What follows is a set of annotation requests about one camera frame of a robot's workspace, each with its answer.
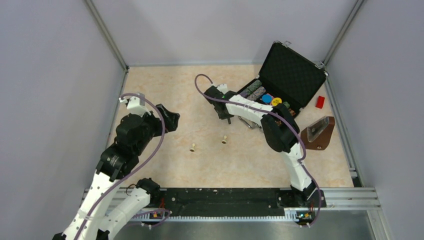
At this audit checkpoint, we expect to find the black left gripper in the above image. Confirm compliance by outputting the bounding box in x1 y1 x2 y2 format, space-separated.
134 103 180 154

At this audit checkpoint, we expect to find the black remote control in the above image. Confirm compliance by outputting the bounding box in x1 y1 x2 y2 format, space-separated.
156 104 181 133

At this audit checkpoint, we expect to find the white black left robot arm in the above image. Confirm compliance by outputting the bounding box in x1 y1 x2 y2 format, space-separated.
53 104 180 240

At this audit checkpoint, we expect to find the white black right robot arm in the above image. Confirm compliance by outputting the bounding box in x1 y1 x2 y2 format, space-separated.
203 85 317 206

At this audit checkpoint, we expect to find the cream chess pawn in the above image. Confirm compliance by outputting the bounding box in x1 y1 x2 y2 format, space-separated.
189 143 196 152
221 135 227 144

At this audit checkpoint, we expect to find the blue round chip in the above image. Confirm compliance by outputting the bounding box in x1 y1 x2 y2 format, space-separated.
261 94 273 104

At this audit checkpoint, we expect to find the yellow big blind chip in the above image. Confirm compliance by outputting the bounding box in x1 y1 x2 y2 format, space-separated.
271 97 283 106

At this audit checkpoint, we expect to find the orange black chip stack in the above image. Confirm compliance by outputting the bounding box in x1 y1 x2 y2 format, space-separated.
289 109 296 117

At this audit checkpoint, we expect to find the black poker chip case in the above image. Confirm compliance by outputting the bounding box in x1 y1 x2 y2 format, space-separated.
237 41 329 118

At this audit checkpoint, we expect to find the red toy brick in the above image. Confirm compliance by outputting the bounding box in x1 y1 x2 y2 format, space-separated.
315 95 326 109

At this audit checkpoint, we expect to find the brown metronome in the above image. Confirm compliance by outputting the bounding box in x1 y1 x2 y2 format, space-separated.
300 116 336 151

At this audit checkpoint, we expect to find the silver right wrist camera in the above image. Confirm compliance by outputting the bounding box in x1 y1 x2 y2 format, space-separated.
216 83 229 94

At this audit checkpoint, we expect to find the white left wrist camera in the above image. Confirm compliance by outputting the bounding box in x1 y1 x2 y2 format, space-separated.
118 92 148 116

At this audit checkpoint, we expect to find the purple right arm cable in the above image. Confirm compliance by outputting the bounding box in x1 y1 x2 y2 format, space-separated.
194 73 323 228

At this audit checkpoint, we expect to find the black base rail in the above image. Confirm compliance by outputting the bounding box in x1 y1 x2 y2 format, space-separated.
115 187 382 223

